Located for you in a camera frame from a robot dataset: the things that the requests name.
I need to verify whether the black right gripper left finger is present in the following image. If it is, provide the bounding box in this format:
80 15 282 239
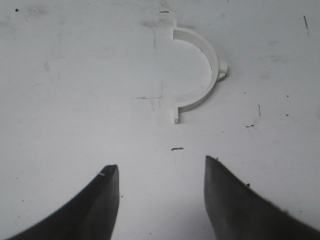
11 164 120 240

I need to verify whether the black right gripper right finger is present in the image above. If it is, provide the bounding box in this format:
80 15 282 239
204 155 320 240

